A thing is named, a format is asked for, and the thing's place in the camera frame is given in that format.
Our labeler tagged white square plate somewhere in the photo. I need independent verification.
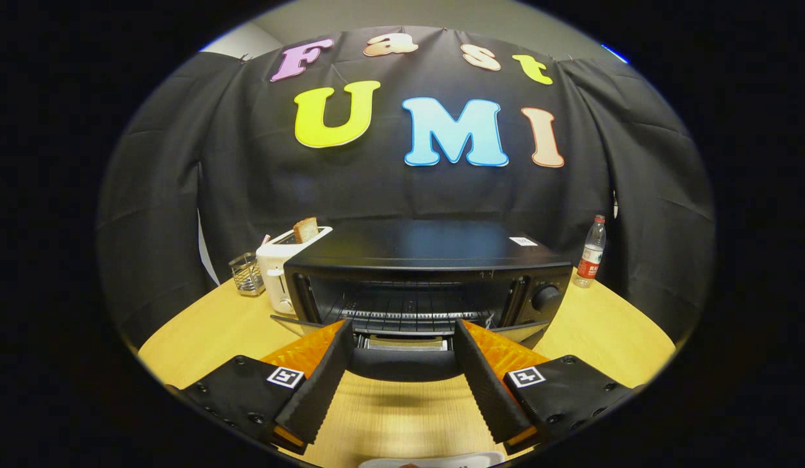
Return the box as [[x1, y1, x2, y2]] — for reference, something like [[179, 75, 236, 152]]
[[358, 452, 506, 468]]

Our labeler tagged white slot toaster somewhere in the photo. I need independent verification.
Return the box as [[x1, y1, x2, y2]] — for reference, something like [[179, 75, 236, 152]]
[[256, 226, 334, 317]]

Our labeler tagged black backdrop cloth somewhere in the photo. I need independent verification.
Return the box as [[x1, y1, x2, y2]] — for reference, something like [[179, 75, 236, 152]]
[[96, 26, 715, 348]]

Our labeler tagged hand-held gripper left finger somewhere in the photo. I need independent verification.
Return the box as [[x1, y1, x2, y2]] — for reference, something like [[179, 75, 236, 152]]
[[165, 318, 355, 456]]

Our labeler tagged clear water bottle red label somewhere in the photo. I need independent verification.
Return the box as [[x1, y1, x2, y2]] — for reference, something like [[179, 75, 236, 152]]
[[572, 214, 607, 289]]

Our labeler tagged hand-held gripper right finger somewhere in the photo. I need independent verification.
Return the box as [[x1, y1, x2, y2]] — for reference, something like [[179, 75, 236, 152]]
[[453, 318, 644, 456]]

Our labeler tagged black toaster oven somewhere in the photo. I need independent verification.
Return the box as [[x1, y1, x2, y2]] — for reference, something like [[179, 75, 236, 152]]
[[271, 219, 574, 383]]

